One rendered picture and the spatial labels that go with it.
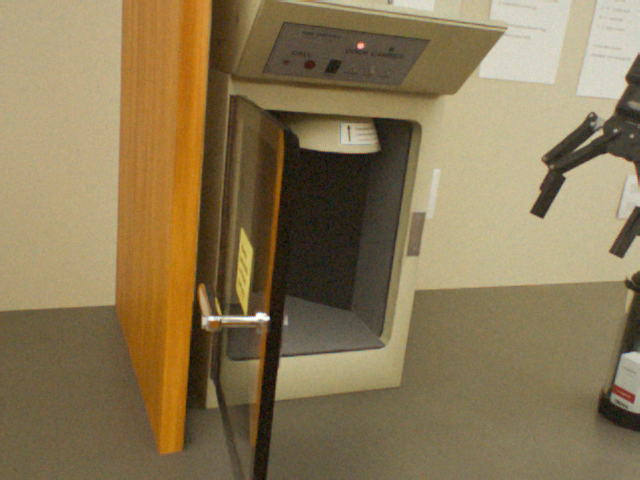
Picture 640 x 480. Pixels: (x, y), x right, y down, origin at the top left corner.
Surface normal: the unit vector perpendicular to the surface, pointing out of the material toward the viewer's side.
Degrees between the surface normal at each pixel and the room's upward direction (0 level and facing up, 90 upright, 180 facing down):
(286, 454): 0
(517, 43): 90
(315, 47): 135
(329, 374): 90
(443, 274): 90
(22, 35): 90
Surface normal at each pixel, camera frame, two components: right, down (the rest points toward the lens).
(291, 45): 0.19, 0.89
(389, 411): 0.11, -0.95
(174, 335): 0.39, 0.30
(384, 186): -0.91, 0.01
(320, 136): 0.01, -0.13
